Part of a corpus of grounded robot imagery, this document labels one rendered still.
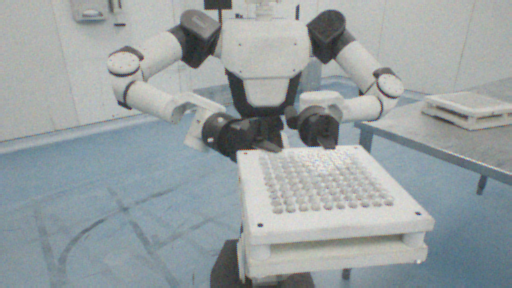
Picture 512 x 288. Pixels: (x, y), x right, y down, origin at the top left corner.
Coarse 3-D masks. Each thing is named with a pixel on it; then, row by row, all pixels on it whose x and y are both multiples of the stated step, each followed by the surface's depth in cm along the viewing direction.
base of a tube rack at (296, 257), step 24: (240, 192) 57; (336, 240) 46; (360, 240) 46; (384, 240) 46; (264, 264) 42; (288, 264) 43; (312, 264) 43; (336, 264) 44; (360, 264) 44; (384, 264) 45
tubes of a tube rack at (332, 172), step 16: (272, 160) 57; (304, 160) 57; (320, 160) 58; (336, 160) 57; (288, 176) 52; (304, 176) 52; (320, 176) 53; (336, 176) 51; (288, 192) 47; (304, 192) 48; (320, 192) 48; (336, 192) 47; (352, 192) 47; (368, 192) 47
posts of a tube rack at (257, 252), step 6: (402, 234) 46; (408, 234) 44; (414, 234) 44; (420, 234) 44; (402, 240) 46; (408, 240) 45; (414, 240) 44; (420, 240) 44; (252, 246) 42; (258, 246) 41; (264, 246) 42; (414, 246) 45; (252, 252) 42; (258, 252) 42; (264, 252) 42; (252, 258) 43; (258, 258) 42; (264, 258) 42
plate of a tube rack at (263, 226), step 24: (240, 168) 56; (312, 168) 56; (264, 192) 49; (264, 216) 43; (288, 216) 43; (312, 216) 43; (336, 216) 43; (360, 216) 43; (384, 216) 43; (408, 216) 43; (264, 240) 41; (288, 240) 41; (312, 240) 42
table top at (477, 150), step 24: (504, 96) 168; (384, 120) 134; (408, 120) 134; (432, 120) 134; (408, 144) 118; (432, 144) 112; (456, 144) 112; (480, 144) 112; (504, 144) 112; (480, 168) 99; (504, 168) 96
